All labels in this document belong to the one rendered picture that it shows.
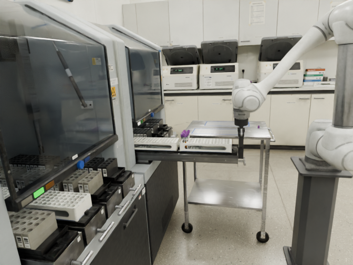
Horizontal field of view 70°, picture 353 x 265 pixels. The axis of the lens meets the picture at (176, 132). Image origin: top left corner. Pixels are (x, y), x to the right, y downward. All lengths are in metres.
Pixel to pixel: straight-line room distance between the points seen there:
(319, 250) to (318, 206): 0.29
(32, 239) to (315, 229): 1.48
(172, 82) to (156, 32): 0.83
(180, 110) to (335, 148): 2.77
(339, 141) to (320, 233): 0.66
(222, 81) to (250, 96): 2.54
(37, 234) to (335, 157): 1.23
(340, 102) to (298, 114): 2.52
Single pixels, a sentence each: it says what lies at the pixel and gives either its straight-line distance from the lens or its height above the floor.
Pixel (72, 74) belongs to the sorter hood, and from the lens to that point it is 0.97.
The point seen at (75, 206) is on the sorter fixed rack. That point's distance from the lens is 0.95.
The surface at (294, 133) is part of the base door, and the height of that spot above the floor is 0.27.
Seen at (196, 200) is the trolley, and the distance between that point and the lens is 2.02.
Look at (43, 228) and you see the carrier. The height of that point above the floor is 0.86.
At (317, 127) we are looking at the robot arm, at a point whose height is 0.94.
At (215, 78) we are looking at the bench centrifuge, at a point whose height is 1.06.
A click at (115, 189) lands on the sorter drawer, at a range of 1.11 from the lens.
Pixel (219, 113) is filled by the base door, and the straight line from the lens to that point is 3.76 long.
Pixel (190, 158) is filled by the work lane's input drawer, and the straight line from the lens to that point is 1.46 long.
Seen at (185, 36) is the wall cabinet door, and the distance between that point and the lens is 4.06.
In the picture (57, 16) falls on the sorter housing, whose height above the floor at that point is 1.53.
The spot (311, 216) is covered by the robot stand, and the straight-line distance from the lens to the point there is 1.74.
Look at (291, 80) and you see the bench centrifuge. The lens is 3.79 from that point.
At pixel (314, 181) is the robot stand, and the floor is 0.64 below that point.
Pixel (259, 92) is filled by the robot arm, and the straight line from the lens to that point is 1.23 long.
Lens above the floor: 1.32
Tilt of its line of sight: 16 degrees down
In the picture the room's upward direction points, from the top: 3 degrees counter-clockwise
